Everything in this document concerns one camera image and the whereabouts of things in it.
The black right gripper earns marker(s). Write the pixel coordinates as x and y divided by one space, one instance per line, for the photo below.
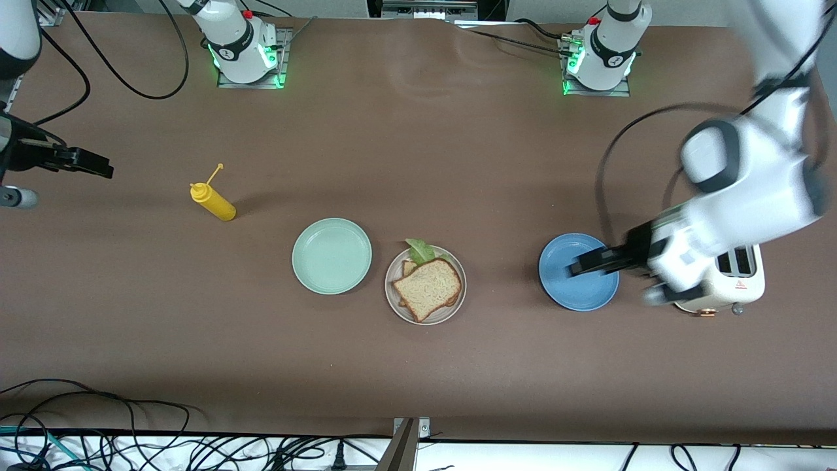
26 154

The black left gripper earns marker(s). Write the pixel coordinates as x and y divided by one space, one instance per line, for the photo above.
639 248

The yellow mustard squeeze bottle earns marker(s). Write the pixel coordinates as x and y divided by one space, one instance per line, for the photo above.
219 204

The brown bread slice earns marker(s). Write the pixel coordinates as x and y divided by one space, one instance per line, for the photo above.
409 267
428 288

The green lettuce leaf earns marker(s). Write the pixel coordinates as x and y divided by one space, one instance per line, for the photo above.
422 250

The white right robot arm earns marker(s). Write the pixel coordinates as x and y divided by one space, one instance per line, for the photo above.
239 46

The blue plate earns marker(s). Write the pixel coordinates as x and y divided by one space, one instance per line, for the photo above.
582 294

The beige plate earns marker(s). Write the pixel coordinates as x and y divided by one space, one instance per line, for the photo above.
392 297

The mint green plate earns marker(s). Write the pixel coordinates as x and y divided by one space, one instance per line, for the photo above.
331 256

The white two-slot toaster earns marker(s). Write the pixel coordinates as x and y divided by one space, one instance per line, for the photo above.
739 288

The grey metal fixture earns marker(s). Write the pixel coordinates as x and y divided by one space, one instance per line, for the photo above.
428 9

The black power plug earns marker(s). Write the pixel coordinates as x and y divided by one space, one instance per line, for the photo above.
338 458

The aluminium table edge rail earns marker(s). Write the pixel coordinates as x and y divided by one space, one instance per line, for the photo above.
10 95

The aluminium frame profile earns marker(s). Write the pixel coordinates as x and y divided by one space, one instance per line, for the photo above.
51 13

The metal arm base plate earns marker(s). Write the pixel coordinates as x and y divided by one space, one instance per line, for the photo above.
285 59
621 92

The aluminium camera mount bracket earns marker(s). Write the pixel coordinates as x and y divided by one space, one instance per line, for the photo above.
402 451

